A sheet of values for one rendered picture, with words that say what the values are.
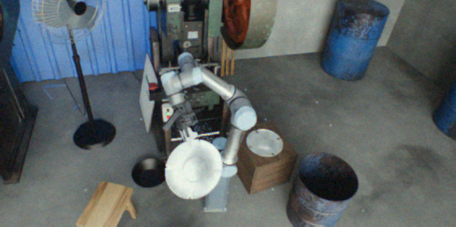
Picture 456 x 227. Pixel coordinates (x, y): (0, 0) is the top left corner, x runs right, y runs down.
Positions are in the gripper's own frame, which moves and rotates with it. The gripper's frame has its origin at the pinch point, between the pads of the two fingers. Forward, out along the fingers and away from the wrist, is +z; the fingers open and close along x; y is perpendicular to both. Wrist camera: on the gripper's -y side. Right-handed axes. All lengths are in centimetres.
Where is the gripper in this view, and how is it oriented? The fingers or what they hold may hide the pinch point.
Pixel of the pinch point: (188, 145)
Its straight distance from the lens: 153.2
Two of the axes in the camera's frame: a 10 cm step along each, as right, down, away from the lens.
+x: -4.3, 1.5, 8.9
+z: 3.4, 9.4, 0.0
